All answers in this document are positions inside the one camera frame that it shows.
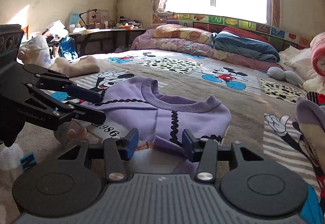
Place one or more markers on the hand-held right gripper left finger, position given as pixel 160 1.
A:
pixel 132 145

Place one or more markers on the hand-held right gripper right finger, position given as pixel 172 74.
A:
pixel 188 145

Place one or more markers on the white fluffy cloth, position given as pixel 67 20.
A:
pixel 9 156

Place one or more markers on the pale picture frame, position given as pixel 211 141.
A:
pixel 101 17

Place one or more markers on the black desk lamp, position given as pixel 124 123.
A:
pixel 94 10

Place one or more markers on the row of small desk bottles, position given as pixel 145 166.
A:
pixel 125 26

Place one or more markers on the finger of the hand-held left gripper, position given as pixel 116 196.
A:
pixel 83 93
pixel 83 113

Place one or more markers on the beige sweater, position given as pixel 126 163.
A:
pixel 81 65

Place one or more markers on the wooden chair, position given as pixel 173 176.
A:
pixel 26 29

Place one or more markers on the purple quilt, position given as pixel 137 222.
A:
pixel 162 43

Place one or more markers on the white quilt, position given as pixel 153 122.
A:
pixel 297 61

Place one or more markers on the white floral garment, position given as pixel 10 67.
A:
pixel 38 48

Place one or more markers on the white crumpled cloth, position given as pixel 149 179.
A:
pixel 57 26

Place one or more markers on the cartoon mouse printed blanket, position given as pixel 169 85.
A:
pixel 241 102

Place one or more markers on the red folded blanket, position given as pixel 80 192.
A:
pixel 241 32

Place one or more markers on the purple cartoon printed garment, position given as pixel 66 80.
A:
pixel 308 117

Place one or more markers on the blue plastic bag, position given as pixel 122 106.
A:
pixel 67 47

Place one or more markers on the pink rolled quilt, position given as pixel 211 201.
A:
pixel 318 48

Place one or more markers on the blue folded blanket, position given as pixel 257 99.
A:
pixel 243 46

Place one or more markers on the yellow patterned pillow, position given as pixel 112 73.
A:
pixel 182 32

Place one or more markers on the colourful alphabet foam mat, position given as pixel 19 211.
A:
pixel 218 19

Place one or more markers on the dark desk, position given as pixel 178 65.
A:
pixel 106 36

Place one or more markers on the grey plush toy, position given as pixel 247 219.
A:
pixel 281 74

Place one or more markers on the lavender sweatshirt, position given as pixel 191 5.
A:
pixel 193 117

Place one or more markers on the light blue box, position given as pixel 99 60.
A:
pixel 75 18

